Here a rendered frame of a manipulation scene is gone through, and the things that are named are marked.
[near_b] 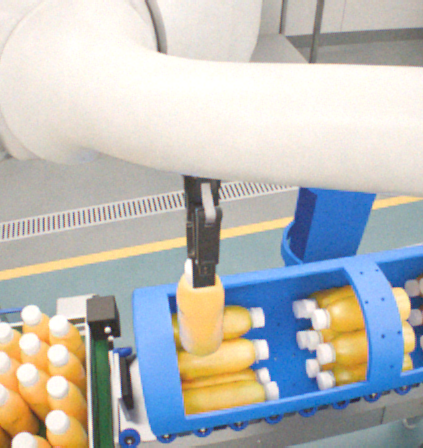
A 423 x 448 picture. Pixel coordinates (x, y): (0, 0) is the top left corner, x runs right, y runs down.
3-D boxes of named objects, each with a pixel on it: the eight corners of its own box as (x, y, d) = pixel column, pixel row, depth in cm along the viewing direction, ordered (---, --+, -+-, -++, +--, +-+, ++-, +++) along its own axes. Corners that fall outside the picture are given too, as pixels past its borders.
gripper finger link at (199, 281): (215, 245, 57) (216, 250, 56) (214, 281, 61) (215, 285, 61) (190, 248, 56) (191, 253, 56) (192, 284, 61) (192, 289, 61)
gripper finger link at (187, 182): (218, 168, 50) (220, 174, 49) (220, 251, 56) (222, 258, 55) (182, 172, 49) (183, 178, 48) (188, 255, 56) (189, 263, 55)
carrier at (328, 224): (310, 276, 221) (258, 299, 212) (347, 121, 158) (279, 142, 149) (345, 321, 203) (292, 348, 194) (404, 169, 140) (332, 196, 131)
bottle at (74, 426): (89, 471, 91) (68, 445, 78) (59, 463, 92) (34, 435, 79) (99, 441, 96) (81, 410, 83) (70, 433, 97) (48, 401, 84)
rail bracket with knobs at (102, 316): (122, 347, 112) (116, 325, 105) (93, 351, 111) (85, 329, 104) (120, 313, 119) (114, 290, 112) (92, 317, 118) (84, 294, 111)
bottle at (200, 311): (206, 314, 79) (206, 245, 66) (231, 343, 75) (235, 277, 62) (172, 334, 76) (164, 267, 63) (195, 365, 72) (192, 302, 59)
